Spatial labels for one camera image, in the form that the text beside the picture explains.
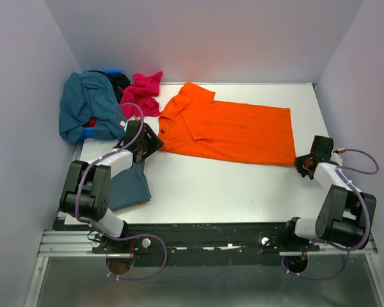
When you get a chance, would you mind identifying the orange t shirt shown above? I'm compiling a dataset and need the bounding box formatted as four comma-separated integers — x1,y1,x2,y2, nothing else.
158,83,296,166

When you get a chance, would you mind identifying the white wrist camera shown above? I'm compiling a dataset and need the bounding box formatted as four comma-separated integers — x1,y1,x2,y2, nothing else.
330,148,346,166
118,116,141,130

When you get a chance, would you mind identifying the aluminium frame rail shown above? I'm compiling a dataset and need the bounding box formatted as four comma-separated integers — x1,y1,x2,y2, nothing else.
38,230,108,256

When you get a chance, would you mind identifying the teal blue t shirt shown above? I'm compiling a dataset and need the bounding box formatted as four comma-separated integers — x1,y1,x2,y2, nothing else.
59,72,125,143

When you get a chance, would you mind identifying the black t shirt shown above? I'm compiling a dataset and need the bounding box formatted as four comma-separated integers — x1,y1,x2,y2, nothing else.
100,72,131,100

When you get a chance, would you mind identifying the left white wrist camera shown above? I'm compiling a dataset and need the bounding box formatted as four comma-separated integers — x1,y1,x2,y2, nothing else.
118,116,141,130

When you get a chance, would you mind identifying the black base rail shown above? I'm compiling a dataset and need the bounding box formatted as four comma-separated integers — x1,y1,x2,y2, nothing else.
53,221,325,268

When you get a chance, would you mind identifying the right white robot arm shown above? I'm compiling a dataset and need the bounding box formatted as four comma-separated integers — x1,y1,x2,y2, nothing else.
281,136,379,252

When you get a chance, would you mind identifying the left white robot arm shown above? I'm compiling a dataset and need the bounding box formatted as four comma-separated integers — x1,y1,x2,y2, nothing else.
60,119,164,253

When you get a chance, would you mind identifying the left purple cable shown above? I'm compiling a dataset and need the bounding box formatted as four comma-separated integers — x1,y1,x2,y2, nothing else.
75,102,169,282

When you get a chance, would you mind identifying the grey blue t shirt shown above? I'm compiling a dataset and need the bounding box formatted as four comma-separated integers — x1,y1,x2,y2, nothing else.
109,161,151,211

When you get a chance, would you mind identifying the magenta pink t shirt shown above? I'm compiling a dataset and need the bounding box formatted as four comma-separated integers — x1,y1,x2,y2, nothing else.
120,71,163,118

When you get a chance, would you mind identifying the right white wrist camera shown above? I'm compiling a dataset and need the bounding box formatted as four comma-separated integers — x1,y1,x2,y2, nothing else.
330,148,346,166

